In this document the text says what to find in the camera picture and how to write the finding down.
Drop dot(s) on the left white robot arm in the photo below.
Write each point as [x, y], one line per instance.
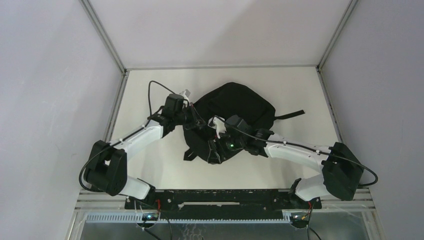
[107, 167]

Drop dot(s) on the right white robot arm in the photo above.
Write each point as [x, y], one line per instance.
[338, 170]

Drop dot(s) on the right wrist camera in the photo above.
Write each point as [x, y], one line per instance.
[218, 124]

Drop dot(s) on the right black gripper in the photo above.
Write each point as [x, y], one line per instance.
[214, 157]

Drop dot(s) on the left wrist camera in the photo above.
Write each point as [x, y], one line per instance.
[186, 94]

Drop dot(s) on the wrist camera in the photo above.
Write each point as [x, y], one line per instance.
[186, 94]
[218, 124]

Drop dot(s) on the black backpack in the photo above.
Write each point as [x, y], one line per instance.
[225, 101]

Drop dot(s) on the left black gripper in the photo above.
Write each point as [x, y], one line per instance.
[190, 107]

